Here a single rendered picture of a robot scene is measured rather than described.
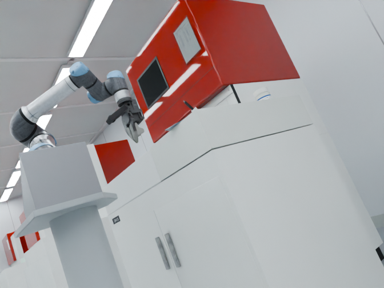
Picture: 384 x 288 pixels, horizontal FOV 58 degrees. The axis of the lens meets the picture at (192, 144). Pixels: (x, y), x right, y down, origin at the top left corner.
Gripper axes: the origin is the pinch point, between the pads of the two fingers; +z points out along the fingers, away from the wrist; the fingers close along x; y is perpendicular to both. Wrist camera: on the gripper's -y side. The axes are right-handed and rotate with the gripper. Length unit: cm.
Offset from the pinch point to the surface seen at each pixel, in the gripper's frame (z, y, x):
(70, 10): -169, 51, 115
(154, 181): 22.3, -4.1, -10.3
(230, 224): 49, -4, -44
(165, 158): 16.9, -3.8, -23.6
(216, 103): -12, 58, 0
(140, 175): 16.6, -4.2, -1.7
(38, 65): -169, 40, 204
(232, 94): -11, 59, -13
